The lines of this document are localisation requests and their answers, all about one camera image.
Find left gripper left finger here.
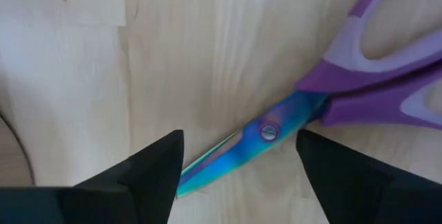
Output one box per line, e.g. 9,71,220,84
0,129,184,224

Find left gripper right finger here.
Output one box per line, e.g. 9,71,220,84
296,129,442,224

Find purple handled scissors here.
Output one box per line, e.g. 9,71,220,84
175,0,442,198

